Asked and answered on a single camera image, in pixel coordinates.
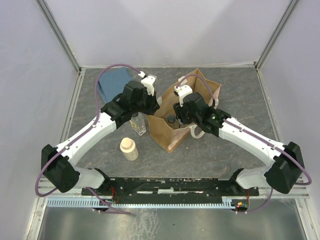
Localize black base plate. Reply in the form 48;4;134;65
93;174;259;203

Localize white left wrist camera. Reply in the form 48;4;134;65
138;71;157;96

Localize aluminium frame rail left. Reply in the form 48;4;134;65
35;0;82;72

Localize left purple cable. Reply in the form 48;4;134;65
34;63;146;216

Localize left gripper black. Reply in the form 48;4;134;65
131;88;161;116

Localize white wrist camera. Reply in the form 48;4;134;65
174;85;193;105
138;71;157;96

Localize aluminium frame post right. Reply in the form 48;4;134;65
254;0;300;72

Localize purple cable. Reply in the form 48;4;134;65
174;74;313;215
34;63;146;216

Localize folded blue cloth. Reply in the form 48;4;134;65
97;67;133;104

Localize blue toothed cable strip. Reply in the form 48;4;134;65
46;194;236;209

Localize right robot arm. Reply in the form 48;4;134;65
169;92;305;196

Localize beige cylindrical bottle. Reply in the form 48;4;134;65
120;137;139;161

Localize brown canvas bag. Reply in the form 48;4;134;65
147;68;221;153

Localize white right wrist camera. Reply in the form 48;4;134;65
174;85;193;105

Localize clear bottle dark cap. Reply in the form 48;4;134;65
129;112;147;136
165;114;180;130

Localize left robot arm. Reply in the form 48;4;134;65
41;76;160;195

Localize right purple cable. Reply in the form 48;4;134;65
174;74;313;215

